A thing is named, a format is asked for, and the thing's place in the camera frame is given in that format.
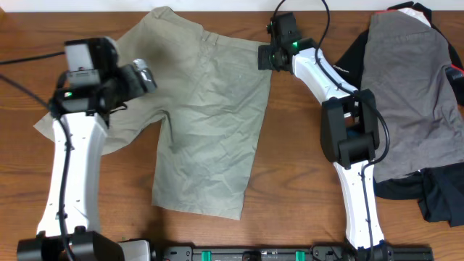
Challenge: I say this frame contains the khaki green shorts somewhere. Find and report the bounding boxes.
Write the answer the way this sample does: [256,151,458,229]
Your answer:
[33,6,273,221]

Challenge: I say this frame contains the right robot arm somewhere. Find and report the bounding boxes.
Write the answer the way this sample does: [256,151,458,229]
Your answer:
[258,12,392,260]

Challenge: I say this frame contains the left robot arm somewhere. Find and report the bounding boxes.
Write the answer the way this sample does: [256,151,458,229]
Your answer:
[17,37,157,260]

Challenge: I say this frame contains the grey shorts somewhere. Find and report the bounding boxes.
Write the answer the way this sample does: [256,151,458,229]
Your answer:
[361,11,463,182]

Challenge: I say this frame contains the black garment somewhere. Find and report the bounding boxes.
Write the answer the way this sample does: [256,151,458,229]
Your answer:
[334,1,463,226]

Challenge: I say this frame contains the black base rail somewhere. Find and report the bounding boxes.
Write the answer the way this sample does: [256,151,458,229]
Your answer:
[119,240,434,261]

